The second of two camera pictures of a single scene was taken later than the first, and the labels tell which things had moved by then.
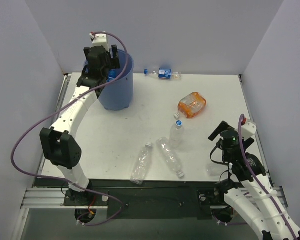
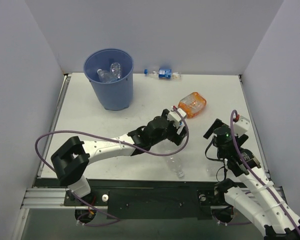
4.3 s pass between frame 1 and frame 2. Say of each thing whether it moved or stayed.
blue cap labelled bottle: stayed
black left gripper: moved
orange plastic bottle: stayed
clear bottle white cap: moved
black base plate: stayed
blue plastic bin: stayed
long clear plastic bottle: moved
